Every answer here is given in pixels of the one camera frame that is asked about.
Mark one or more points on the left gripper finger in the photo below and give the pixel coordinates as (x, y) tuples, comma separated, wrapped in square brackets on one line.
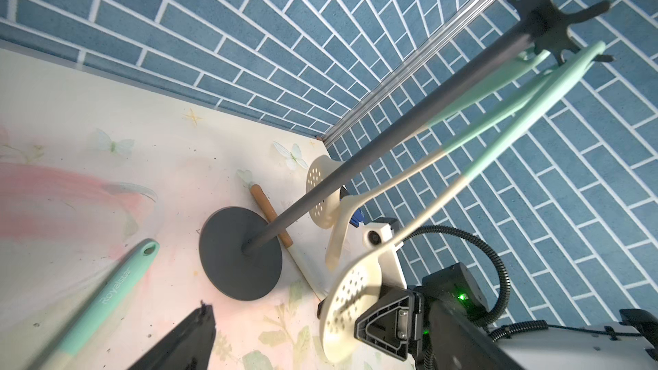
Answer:
[(188, 346)]

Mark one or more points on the dark grey utensil rack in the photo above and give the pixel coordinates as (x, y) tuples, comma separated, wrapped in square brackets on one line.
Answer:
[(240, 251)]

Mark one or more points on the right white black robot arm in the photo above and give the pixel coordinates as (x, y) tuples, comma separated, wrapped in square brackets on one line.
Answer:
[(630, 343)]

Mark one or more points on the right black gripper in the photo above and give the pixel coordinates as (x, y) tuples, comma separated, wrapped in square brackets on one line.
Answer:
[(441, 324)]

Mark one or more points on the vertical mint skimmer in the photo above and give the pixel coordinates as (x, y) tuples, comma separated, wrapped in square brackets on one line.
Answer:
[(358, 287)]

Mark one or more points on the diagonal mint handled skimmer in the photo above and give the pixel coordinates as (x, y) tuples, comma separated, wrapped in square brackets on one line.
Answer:
[(75, 326)]

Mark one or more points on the blue black stapler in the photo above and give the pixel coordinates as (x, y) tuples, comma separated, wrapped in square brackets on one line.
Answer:
[(357, 218)]

